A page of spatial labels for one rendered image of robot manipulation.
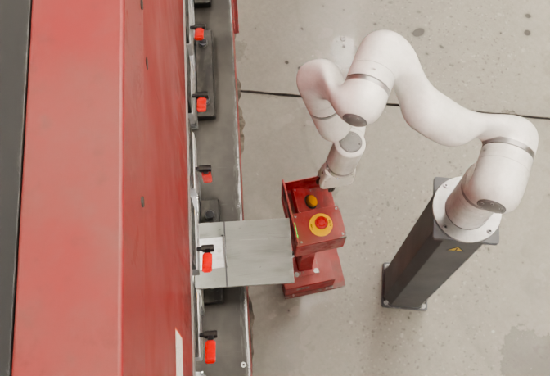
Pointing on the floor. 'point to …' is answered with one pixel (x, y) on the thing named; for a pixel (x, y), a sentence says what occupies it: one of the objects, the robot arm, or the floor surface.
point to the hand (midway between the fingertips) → (331, 184)
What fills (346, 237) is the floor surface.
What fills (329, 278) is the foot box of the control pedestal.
